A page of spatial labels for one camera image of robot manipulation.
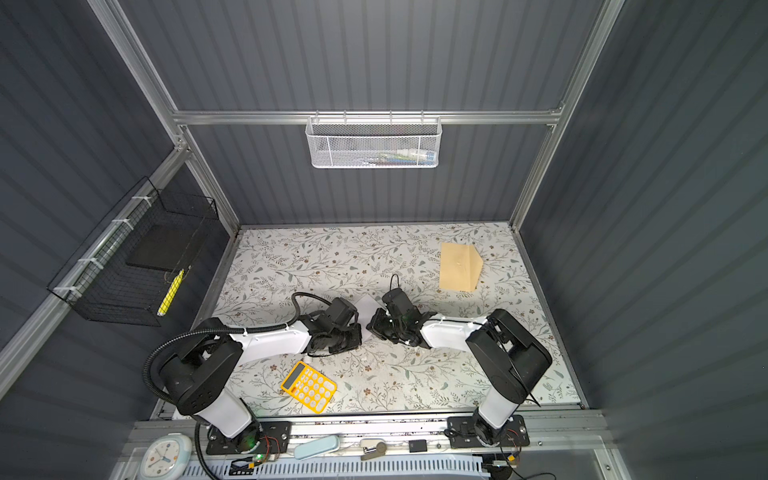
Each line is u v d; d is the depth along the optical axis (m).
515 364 0.47
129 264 0.73
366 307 0.99
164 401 0.47
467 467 0.71
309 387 0.81
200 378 0.45
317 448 0.69
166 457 0.69
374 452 0.71
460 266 1.08
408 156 0.92
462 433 0.73
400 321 0.71
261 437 0.72
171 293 0.69
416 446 0.72
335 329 0.71
